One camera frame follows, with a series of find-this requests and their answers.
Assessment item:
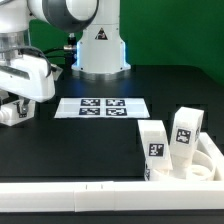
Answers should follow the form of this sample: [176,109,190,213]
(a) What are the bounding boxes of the white fence rail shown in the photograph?
[198,132,224,182]
[0,181,224,212]

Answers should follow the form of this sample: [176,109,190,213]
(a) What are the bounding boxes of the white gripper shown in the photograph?
[0,55,55,115]

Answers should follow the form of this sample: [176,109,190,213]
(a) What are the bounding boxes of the black floor cables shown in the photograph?
[41,46,73,65]

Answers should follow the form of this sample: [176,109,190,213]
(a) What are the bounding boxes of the white front fence rail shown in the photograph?
[0,181,224,212]

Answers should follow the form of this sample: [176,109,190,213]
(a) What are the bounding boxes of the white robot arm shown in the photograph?
[0,0,130,117]

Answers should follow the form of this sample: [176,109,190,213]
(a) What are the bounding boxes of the white right fence rail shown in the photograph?
[198,132,224,182]

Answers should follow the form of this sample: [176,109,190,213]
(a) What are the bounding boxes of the white paper marker sheet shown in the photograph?
[55,98,150,119]

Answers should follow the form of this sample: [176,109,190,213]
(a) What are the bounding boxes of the white round stool seat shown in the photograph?
[144,150,216,182]

